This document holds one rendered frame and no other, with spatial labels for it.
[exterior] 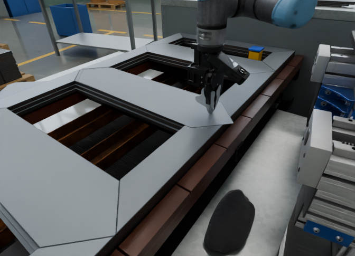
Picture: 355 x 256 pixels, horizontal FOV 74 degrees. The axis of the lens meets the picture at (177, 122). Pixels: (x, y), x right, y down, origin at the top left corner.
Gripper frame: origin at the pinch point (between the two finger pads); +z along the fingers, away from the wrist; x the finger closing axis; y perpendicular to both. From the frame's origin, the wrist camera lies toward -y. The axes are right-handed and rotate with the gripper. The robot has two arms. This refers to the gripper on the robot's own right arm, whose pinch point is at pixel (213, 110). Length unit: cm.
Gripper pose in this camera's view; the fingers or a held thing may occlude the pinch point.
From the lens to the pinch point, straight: 73.5
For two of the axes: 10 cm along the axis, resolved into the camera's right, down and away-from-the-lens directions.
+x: -5.9, 4.7, -6.6
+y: -8.1, -3.2, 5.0
